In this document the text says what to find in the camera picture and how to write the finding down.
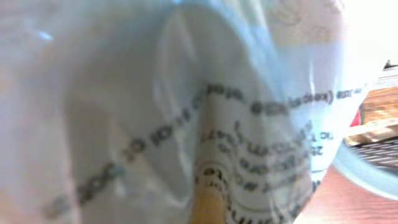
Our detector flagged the beige paper pouch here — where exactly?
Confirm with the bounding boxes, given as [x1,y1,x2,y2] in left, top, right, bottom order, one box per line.
[1,0,381,224]

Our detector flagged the grey plastic lattice basket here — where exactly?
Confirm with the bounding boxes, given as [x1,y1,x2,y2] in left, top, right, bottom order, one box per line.
[333,137,397,201]

